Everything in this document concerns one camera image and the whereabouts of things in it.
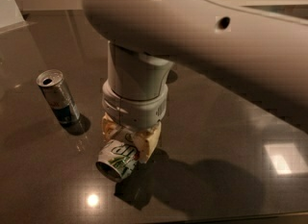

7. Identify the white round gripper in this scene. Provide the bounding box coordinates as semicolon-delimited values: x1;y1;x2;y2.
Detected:
101;82;168;163

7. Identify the green white 7up can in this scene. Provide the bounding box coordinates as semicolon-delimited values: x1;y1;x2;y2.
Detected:
95;139;139;183

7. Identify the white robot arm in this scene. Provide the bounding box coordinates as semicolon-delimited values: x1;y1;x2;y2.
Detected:
81;0;308;131

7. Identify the silver blue energy drink can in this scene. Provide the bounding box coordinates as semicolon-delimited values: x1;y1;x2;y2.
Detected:
37;69;80;126

